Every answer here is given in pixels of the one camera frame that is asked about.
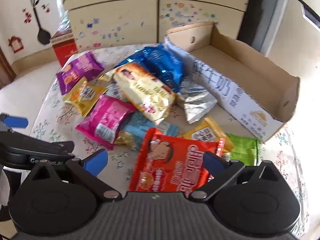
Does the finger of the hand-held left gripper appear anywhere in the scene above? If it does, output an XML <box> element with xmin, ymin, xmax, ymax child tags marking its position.
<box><xmin>0</xmin><ymin>113</ymin><xmax>29</xmax><ymax>132</ymax></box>
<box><xmin>50</xmin><ymin>141</ymin><xmax>76</xmax><ymax>157</ymax></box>

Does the black plant wall sticker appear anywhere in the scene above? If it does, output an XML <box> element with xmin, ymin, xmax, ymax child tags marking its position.
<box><xmin>19</xmin><ymin>0</ymin><xmax>52</xmax><ymax>45</ymax></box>

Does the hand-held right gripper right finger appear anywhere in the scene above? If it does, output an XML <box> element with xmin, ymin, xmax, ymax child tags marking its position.
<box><xmin>189</xmin><ymin>151</ymin><xmax>288</xmax><ymax>203</ymax></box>

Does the red house wall sticker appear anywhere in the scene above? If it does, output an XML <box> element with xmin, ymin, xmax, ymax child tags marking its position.
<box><xmin>7</xmin><ymin>36</ymin><xmax>24</xmax><ymax>53</ymax></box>

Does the pink snack packet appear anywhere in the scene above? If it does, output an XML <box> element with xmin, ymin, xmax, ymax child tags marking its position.
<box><xmin>75</xmin><ymin>94</ymin><xmax>137</xmax><ymax>150</ymax></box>

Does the green snack packet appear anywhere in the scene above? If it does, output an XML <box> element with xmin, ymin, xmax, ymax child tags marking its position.
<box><xmin>221</xmin><ymin>133</ymin><xmax>262</xmax><ymax>167</ymax></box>

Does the silver foil packet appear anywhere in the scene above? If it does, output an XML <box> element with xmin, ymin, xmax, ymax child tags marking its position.
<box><xmin>179</xmin><ymin>79</ymin><xmax>218</xmax><ymax>124</ymax></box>

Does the beige cabinet with stickers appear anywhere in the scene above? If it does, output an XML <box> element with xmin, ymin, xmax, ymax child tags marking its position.
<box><xmin>61</xmin><ymin>0</ymin><xmax>250</xmax><ymax>53</ymax></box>

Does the small yellow snack packet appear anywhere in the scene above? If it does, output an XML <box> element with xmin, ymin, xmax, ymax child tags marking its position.
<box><xmin>62</xmin><ymin>77</ymin><xmax>108</xmax><ymax>117</ymax></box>

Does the light blue snack packet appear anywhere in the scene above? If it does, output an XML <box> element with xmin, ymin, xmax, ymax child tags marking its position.
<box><xmin>114</xmin><ymin>111</ymin><xmax>180</xmax><ymax>152</ymax></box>

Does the purple snack packet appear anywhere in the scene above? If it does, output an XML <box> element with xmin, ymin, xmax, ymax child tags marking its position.
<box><xmin>56</xmin><ymin>51</ymin><xmax>105</xmax><ymax>95</ymax></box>

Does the red snack packet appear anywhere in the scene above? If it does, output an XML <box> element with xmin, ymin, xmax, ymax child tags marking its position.
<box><xmin>128</xmin><ymin>127</ymin><xmax>227</xmax><ymax>193</ymax></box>

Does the floral tablecloth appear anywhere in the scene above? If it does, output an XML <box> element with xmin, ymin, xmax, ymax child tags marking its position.
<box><xmin>15</xmin><ymin>42</ymin><xmax>310</xmax><ymax>238</ymax></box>

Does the large yellow snack packet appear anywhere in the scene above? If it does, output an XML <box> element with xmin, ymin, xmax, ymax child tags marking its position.
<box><xmin>182</xmin><ymin>116</ymin><xmax>234</xmax><ymax>155</ymax></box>

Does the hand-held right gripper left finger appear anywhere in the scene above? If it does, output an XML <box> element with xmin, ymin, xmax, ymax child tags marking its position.
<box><xmin>21</xmin><ymin>148</ymin><xmax>123</xmax><ymax>202</ymax></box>

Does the red box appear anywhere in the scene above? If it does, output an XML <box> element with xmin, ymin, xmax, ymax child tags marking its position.
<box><xmin>49</xmin><ymin>29</ymin><xmax>79</xmax><ymax>68</ymax></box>

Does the cardboard box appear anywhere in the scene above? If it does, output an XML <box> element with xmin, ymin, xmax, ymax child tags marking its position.
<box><xmin>164</xmin><ymin>21</ymin><xmax>300</xmax><ymax>144</ymax></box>

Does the brown wooden frame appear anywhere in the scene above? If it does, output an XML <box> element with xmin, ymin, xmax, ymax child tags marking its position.
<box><xmin>0</xmin><ymin>46</ymin><xmax>17</xmax><ymax>89</ymax></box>

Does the cream bread packet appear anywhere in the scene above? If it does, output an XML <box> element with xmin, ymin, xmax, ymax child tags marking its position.
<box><xmin>99</xmin><ymin>62</ymin><xmax>177</xmax><ymax>125</ymax></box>

